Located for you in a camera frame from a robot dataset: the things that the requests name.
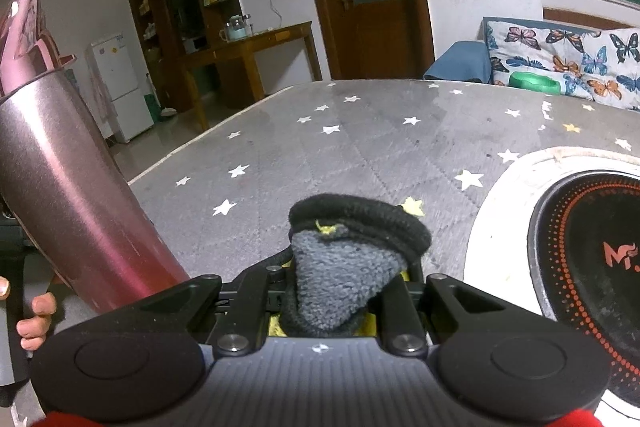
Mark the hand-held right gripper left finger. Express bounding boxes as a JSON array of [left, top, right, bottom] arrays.
[[137, 264, 291, 355]]

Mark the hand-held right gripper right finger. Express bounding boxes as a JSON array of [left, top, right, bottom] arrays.
[[377, 273, 511, 358]]

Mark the grey yellow black sock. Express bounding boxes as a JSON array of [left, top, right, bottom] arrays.
[[267, 193, 433, 339]]

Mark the pink cat-ear thermos bottle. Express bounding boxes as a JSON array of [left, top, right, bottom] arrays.
[[0, 0, 191, 313]]

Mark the person's left hand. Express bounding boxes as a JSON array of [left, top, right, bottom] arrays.
[[0, 276, 58, 352]]

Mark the black induction cooker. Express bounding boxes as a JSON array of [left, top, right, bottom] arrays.
[[527, 169, 640, 383]]

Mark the grey star-print table cover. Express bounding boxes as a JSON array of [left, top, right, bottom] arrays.
[[127, 78, 640, 427]]

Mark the white refrigerator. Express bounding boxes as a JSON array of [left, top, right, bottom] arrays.
[[85, 34, 153, 142]]

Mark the white mop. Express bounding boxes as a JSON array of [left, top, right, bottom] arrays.
[[145, 74, 176, 116]]

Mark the blue sofa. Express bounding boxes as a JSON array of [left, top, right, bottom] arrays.
[[425, 17, 640, 108]]

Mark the wooden side table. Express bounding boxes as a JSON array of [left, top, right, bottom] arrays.
[[185, 21, 323, 132]]

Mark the green plastic basin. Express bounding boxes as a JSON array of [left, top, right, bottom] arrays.
[[510, 73, 561, 95]]

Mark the long butterfly-print cushion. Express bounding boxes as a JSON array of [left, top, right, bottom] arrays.
[[485, 21, 610, 100]]

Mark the square butterfly-print pillow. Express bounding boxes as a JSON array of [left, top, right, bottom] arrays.
[[606, 29, 640, 108]]

